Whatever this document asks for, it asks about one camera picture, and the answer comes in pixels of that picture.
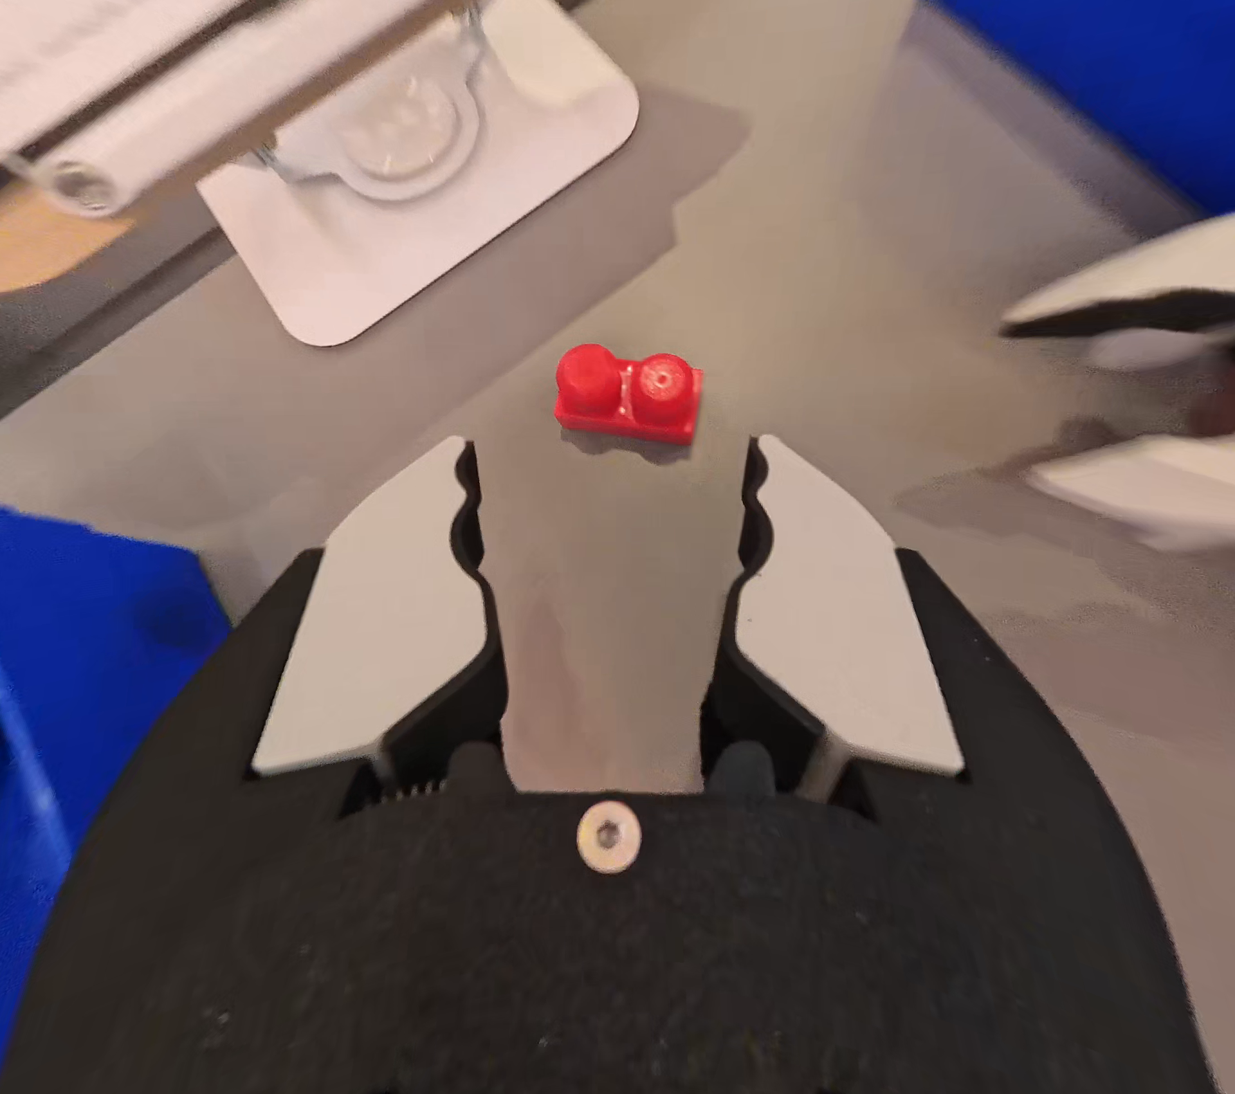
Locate red two-stud block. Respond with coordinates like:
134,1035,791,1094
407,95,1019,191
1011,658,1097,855
556,344,705,447

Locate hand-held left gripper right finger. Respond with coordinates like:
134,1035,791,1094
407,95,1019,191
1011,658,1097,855
700,433,966,792

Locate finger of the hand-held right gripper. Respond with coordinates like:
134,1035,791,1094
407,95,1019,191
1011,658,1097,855
1027,433,1235,551
996,214,1235,372

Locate blue plastic bin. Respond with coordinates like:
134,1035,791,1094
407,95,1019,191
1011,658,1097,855
0,507,232,1018
921,0,1235,210

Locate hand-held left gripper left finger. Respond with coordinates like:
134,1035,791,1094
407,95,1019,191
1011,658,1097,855
250,433,510,792

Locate white wooden document stand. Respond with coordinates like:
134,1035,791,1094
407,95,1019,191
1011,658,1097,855
0,0,647,346

